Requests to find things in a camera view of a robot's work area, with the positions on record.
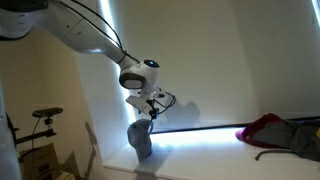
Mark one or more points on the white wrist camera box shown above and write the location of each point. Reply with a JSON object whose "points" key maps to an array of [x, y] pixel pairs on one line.
{"points": [[139, 104]]}

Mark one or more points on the grey-blue baseball cap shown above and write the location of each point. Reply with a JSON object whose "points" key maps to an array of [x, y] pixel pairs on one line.
{"points": [[138, 136]]}

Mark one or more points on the black window frame strip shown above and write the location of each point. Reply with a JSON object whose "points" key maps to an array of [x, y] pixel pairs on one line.
{"points": [[213, 126]]}

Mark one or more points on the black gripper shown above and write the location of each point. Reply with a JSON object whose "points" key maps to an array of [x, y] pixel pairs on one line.
{"points": [[154, 105]]}

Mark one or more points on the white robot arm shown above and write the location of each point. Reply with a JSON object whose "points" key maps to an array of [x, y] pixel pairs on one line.
{"points": [[86, 33]]}

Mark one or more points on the black camera on stand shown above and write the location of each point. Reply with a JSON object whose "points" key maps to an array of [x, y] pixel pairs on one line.
{"points": [[46, 116]]}

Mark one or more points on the brown cardboard box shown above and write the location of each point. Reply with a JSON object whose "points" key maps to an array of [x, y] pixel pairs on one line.
{"points": [[41, 161]]}

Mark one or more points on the maroon cap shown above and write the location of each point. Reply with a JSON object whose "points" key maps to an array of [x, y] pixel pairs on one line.
{"points": [[255, 131]]}

